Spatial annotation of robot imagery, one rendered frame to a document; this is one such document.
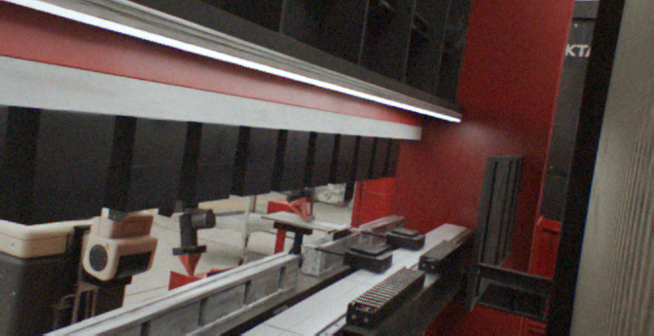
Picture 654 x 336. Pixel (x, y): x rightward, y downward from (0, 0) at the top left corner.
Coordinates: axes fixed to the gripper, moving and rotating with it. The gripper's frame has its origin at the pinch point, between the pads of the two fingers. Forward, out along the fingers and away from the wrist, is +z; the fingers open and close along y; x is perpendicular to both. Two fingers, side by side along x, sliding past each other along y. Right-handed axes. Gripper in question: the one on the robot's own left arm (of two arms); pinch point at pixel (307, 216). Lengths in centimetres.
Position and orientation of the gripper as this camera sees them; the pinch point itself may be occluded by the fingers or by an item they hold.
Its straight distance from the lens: 232.3
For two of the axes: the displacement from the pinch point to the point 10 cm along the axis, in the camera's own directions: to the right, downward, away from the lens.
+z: 3.5, 9.2, -1.5
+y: 3.6, 0.1, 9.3
